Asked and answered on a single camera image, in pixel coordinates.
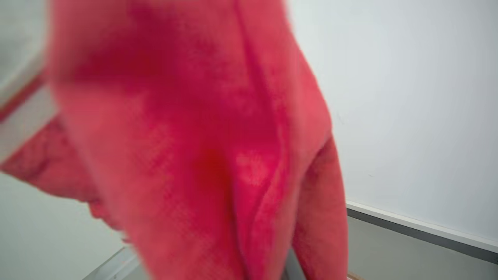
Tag red fleece garment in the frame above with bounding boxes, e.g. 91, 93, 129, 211
0, 0, 349, 280

